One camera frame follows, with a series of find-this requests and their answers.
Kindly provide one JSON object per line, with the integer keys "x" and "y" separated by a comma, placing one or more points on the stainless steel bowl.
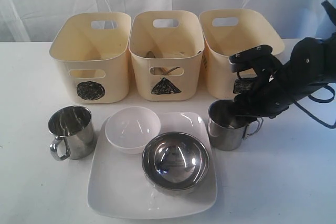
{"x": 175, "y": 163}

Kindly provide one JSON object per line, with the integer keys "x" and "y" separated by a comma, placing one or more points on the cream bin with triangle mark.
{"x": 176, "y": 39}

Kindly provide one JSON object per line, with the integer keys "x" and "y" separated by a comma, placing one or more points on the cream bin with circle mark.
{"x": 92, "y": 56}

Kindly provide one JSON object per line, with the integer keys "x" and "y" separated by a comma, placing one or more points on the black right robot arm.
{"x": 307, "y": 74}

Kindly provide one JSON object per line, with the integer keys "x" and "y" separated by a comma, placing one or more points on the steel mug with solid handle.
{"x": 74, "y": 136}

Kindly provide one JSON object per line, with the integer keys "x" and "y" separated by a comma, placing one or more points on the white square plate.
{"x": 118, "y": 188}

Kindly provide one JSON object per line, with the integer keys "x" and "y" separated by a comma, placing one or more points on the cream bin with square mark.
{"x": 227, "y": 32}

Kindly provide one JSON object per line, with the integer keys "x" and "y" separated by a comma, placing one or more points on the steel cup with wire handle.
{"x": 226, "y": 128}

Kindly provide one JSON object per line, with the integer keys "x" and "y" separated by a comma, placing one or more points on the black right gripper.
{"x": 266, "y": 96}

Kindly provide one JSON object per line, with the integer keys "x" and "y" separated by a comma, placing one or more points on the white plastic bowl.
{"x": 130, "y": 129}

